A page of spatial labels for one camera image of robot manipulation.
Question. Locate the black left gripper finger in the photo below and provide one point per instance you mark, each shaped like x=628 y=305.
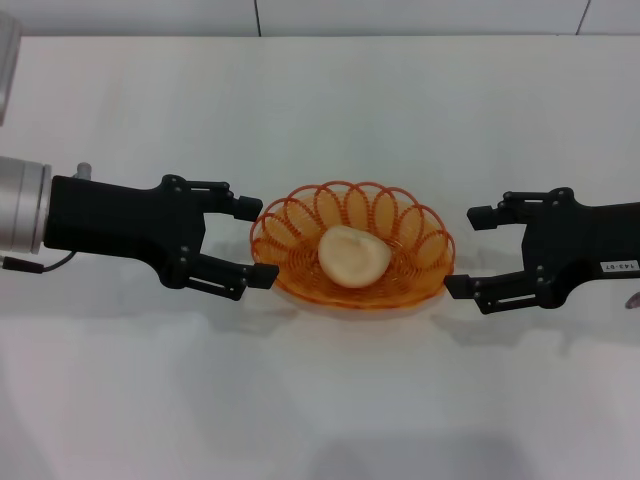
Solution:
x=247 y=209
x=235 y=277

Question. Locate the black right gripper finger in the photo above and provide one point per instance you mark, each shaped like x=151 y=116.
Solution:
x=487 y=217
x=485 y=292

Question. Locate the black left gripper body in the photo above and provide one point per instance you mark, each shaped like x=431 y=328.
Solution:
x=125 y=225

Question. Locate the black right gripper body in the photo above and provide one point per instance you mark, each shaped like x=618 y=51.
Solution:
x=585 y=250

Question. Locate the orange woven plastic basket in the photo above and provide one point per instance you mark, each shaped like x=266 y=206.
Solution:
x=415 y=260

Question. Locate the pale round bread bun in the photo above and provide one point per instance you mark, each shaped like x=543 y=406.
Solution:
x=352 y=257

